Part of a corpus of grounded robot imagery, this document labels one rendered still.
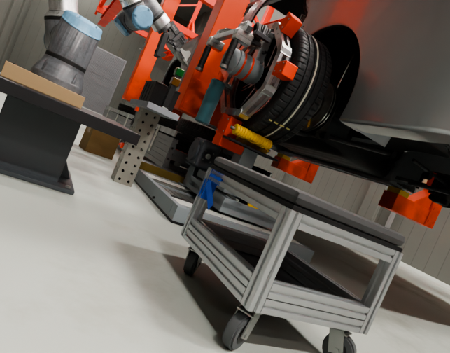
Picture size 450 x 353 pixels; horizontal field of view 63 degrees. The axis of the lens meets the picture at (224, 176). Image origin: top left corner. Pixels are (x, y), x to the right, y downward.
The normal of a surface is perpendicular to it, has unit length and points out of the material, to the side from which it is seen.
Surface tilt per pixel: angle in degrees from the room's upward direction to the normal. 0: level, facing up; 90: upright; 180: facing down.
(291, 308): 90
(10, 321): 0
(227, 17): 90
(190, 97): 90
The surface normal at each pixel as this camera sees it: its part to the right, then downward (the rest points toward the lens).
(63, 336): 0.39, -0.92
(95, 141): 0.59, 0.29
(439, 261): -0.82, -0.33
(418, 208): 0.42, 0.22
